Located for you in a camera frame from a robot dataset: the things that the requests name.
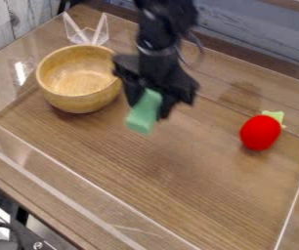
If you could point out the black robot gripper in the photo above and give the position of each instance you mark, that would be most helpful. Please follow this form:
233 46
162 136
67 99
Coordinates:
155 69

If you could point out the red plush strawberry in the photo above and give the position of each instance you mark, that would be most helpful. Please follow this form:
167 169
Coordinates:
261 130

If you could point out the clear acrylic tray wall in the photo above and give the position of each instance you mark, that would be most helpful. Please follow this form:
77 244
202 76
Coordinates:
83 212

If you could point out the green foam block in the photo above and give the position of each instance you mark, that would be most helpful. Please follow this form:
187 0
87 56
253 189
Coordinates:
142 115

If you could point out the light wooden bowl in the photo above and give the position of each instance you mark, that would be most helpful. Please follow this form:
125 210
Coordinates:
75 79

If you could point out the grey blue sofa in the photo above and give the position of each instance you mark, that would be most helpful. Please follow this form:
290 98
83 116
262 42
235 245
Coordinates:
250 23

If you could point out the clear acrylic corner bracket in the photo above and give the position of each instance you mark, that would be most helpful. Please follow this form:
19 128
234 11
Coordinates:
86 36

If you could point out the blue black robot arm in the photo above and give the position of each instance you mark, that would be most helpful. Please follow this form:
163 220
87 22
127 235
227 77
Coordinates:
165 22

